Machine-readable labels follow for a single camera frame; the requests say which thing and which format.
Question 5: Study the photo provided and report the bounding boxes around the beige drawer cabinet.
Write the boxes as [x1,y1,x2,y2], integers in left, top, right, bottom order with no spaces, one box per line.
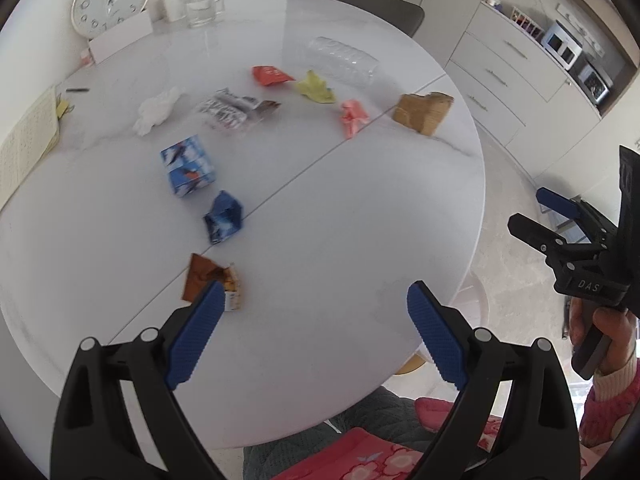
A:
[445,0,640,181]

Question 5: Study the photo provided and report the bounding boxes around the brown orange wrapper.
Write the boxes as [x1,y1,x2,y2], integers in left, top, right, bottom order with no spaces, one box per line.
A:
[181,253,246,311]

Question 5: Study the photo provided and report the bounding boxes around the orange snack wrapper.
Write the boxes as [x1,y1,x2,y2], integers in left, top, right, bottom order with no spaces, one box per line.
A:
[251,65,296,88]

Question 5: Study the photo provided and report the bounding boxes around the grey upholstered chair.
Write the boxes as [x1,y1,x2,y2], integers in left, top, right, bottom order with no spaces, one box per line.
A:
[312,0,425,36]

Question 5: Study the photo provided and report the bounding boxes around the yellow wrapper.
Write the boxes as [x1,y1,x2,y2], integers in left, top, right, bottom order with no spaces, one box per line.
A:
[295,70,337,104]

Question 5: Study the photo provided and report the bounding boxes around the pink floral jacket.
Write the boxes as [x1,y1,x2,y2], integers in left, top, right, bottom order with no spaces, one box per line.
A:
[285,397,506,480]

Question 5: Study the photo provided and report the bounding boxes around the silver wrapper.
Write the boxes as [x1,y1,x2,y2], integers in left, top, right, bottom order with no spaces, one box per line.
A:
[195,87,261,133]

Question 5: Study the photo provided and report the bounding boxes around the pink wrapper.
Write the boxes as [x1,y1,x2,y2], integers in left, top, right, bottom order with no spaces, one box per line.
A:
[340,99,371,139]

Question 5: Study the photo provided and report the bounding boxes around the white power strip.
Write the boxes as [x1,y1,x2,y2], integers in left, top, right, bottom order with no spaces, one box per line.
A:
[557,2,606,56]

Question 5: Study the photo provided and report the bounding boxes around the grey quilted pants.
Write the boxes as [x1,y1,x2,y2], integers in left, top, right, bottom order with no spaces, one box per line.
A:
[242,385,431,480]

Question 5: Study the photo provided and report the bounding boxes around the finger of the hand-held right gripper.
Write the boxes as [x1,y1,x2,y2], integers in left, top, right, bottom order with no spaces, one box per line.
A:
[536,187,618,241]
[508,213,601,273]

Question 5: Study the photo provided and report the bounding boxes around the white round wall clock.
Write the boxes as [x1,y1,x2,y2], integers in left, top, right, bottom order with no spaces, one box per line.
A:
[70,0,152,38]

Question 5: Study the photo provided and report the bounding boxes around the blue wrapper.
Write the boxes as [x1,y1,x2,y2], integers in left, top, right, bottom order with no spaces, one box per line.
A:
[202,190,244,245]

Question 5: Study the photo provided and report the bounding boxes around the white tissue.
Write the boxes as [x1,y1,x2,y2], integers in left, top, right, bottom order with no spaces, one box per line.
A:
[133,86,183,136]

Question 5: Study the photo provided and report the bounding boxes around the clear plastic bottle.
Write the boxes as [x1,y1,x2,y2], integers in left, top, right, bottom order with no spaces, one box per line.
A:
[307,36,379,83]

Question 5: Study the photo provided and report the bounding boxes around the white microwave oven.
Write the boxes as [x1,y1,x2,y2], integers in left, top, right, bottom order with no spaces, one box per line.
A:
[542,21,585,70]

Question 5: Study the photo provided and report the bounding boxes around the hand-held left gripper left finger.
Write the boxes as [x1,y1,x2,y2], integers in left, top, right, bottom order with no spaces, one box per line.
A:
[49,280,226,480]

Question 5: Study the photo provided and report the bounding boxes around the person's right hand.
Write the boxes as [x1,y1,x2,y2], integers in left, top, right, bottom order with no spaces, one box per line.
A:
[567,300,640,376]

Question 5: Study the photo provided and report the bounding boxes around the yellow round object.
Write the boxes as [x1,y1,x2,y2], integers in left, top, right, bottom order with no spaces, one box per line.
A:
[395,355,431,376]

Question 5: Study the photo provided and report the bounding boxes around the black toaster oven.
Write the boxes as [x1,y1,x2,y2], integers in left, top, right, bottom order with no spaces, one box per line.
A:
[577,60,613,106]

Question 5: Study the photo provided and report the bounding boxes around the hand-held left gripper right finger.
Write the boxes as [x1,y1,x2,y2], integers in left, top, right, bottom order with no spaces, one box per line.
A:
[406,280,588,480]

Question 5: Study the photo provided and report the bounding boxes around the blue printed carton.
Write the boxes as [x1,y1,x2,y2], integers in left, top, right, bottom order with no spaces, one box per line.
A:
[160,135,218,200]

